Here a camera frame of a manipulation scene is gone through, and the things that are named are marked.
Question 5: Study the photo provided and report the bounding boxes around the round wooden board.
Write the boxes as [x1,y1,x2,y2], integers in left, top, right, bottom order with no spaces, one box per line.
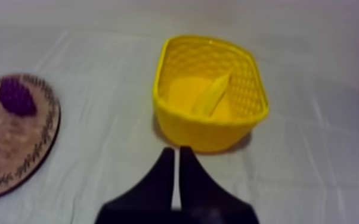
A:
[0,73,62,201]

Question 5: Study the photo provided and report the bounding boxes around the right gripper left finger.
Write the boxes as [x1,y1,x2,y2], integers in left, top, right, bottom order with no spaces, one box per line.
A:
[94,147,177,224]

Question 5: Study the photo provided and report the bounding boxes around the yellow toy banana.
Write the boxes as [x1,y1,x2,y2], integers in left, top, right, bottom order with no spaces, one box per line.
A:
[191,71,233,117]

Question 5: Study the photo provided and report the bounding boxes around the purple toy grapes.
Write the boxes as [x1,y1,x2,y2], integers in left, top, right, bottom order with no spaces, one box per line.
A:
[0,76,38,118]

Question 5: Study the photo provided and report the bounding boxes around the yellow plastic basket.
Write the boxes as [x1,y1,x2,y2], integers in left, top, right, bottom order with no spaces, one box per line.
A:
[152,35,270,154]

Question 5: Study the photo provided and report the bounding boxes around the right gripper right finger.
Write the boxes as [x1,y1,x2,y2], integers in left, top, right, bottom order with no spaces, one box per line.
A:
[176,145,260,224]

